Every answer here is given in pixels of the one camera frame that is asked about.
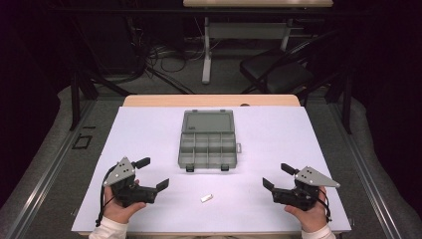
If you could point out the person's right hand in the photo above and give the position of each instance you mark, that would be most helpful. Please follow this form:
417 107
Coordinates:
312 219

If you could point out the metal floor rail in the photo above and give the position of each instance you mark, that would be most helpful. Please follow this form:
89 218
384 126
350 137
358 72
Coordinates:
371 189
43 186

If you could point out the short black tape strip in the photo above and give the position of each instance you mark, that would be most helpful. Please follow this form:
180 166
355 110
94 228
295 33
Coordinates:
89 127

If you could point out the white table mat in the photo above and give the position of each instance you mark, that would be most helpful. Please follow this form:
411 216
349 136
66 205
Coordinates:
265 139

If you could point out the person's left hand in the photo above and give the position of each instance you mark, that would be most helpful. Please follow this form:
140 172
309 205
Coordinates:
117 210

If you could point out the black folding chair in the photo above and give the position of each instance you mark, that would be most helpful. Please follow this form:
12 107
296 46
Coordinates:
278 73

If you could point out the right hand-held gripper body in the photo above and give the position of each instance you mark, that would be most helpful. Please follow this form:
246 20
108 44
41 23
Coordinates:
298 195

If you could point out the black metal stand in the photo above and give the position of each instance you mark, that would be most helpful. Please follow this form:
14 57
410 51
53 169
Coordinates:
347 99
75 99

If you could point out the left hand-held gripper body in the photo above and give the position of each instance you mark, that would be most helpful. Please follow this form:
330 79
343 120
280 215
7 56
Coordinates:
131 194

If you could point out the small white block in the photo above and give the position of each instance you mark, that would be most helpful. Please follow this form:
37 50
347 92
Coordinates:
206 198

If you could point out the white-legged desk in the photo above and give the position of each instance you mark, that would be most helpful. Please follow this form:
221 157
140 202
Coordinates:
207 49

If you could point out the grey plastic compartment box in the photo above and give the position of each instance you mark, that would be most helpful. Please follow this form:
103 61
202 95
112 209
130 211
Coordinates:
207 123

